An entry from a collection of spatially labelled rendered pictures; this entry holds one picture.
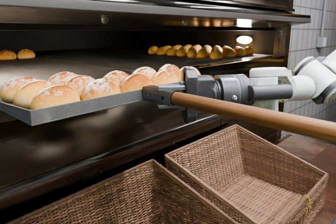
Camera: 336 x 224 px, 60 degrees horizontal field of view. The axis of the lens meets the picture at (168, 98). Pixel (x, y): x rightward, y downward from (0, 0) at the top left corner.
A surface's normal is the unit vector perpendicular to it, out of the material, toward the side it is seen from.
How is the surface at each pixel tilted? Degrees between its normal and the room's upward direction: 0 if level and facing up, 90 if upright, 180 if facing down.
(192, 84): 90
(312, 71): 65
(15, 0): 82
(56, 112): 91
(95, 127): 70
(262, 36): 90
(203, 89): 90
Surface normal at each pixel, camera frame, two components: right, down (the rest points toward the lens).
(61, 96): 0.67, -0.31
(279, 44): -0.69, 0.16
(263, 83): 0.21, 0.04
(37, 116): 0.74, 0.16
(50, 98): 0.40, -0.29
